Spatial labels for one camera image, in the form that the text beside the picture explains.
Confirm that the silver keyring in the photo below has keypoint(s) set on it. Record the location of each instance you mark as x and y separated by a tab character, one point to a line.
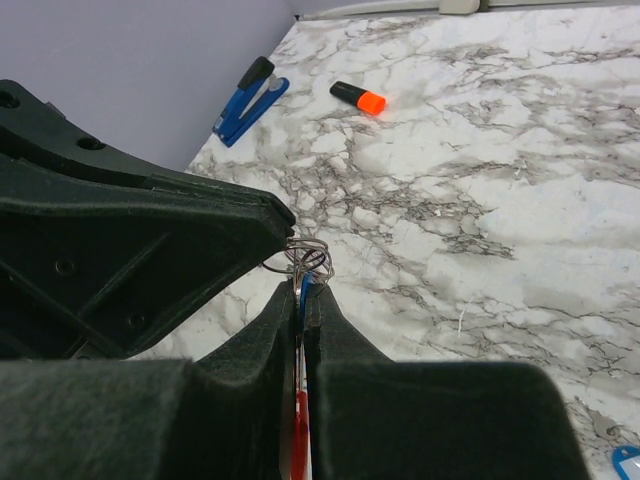
300	257

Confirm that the black orange highlighter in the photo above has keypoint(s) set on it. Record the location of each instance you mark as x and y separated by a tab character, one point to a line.
364	100

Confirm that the blue black stapler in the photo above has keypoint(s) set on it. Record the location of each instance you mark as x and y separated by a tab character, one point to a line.
255	93

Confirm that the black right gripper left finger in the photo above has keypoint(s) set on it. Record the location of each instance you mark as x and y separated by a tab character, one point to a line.
226	416

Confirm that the white wall clip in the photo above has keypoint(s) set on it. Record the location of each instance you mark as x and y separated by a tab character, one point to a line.
459	7

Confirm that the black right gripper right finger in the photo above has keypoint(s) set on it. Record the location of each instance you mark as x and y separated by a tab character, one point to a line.
375	418

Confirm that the blue key tag with key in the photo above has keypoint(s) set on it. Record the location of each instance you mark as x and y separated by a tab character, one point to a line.
624	458
305	282

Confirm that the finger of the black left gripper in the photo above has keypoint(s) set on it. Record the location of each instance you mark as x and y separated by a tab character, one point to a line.
37	132
119	266

